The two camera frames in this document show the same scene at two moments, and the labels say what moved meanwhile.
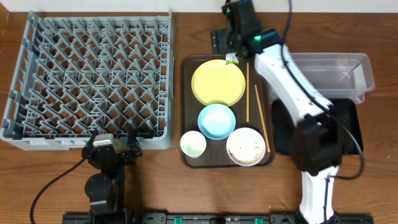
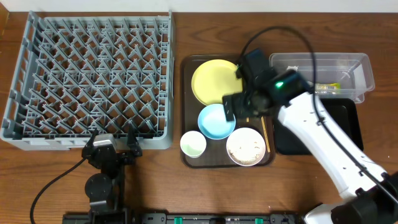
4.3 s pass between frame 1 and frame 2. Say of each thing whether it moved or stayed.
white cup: stayed
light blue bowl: stayed
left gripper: stayed
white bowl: stayed
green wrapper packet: moved
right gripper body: moved
